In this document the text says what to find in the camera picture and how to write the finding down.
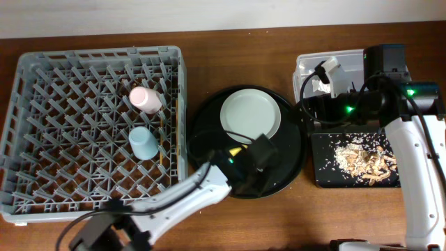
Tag food scraps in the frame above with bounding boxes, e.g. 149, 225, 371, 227
318, 135, 398, 186

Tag grey round plate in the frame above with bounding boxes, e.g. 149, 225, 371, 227
220, 89, 282, 144

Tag grey dishwasher rack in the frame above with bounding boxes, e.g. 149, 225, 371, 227
1, 46, 188, 225

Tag white napkin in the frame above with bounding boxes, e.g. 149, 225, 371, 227
312, 79, 331, 93

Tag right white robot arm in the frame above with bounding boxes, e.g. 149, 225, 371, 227
291, 44, 445, 250

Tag round black tray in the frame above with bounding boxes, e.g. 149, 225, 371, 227
187, 85, 307, 199

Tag pink cup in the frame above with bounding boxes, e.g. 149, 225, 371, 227
129, 86, 162, 114

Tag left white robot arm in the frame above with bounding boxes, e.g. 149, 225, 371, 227
55, 135, 280, 250

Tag clear plastic bin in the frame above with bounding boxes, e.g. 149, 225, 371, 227
292, 49, 412, 125

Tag yellow bowl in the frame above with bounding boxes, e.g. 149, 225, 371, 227
229, 144, 247, 156

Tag black rectangular tray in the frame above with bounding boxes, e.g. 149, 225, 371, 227
311, 132, 401, 188

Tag blue cup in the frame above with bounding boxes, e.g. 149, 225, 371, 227
129, 126, 159, 160

